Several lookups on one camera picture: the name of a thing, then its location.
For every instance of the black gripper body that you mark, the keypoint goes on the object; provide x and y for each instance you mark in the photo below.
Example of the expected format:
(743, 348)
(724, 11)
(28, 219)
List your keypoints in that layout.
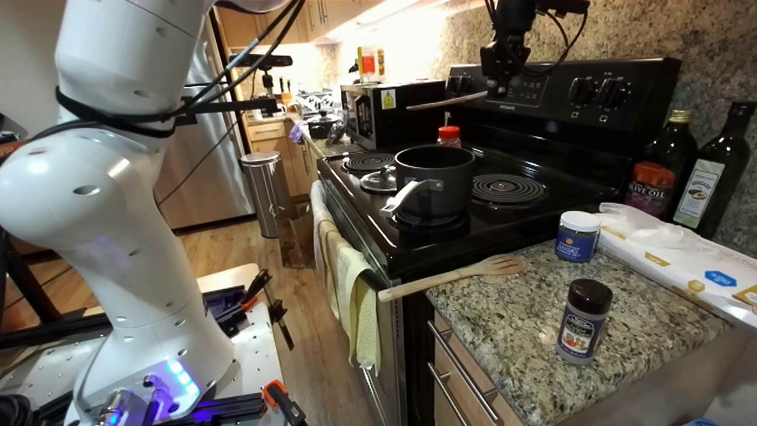
(511, 19)

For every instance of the metal trash can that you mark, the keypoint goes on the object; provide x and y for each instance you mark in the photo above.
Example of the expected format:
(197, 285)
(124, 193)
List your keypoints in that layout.
(268, 189)

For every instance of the red capped spice jar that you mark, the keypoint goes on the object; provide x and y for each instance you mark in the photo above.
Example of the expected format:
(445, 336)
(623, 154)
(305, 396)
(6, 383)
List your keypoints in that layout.
(451, 136)

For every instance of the black electric stove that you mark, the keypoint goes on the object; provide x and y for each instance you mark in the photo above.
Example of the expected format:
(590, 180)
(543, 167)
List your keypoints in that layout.
(564, 137)

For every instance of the white plastic bag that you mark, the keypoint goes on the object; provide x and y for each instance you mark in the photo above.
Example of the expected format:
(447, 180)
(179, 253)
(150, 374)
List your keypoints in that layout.
(679, 259)

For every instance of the white capped blue jar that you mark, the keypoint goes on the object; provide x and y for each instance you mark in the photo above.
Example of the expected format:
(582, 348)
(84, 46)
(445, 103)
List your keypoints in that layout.
(578, 234)

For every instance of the yellow dish towel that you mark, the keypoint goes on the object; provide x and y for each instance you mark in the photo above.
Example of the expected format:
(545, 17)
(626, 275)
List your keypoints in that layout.
(345, 275)

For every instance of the dark grey cooking pot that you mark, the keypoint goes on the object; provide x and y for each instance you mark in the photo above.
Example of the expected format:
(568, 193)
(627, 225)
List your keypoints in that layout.
(434, 185)

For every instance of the dark vinegar bottle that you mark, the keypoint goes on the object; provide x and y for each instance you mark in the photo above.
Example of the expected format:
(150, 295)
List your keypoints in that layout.
(663, 168)

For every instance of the black toaster oven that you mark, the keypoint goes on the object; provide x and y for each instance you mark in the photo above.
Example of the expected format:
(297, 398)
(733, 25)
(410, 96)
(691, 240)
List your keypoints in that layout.
(384, 117)

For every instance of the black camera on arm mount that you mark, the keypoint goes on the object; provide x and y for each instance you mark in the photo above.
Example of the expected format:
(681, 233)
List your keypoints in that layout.
(236, 86)

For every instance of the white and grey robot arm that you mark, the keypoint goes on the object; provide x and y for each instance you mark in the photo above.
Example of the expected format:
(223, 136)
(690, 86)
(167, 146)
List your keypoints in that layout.
(84, 189)

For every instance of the stainless steel refrigerator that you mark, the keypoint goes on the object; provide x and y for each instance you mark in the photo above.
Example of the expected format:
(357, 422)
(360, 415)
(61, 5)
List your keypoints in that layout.
(201, 179)

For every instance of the wooden spoon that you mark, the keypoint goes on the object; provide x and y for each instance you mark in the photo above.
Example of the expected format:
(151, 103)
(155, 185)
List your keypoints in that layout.
(447, 103)
(503, 263)

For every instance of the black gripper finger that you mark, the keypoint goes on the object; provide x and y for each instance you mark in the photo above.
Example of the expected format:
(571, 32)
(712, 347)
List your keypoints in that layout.
(491, 63)
(513, 58)

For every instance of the dark olive oil bottle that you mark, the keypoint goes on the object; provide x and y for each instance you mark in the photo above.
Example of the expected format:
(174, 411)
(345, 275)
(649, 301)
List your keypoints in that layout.
(716, 174)

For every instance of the black capped seasoning jar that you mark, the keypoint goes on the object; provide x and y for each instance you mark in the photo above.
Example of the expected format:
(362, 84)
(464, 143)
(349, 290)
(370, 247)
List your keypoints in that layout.
(582, 320)

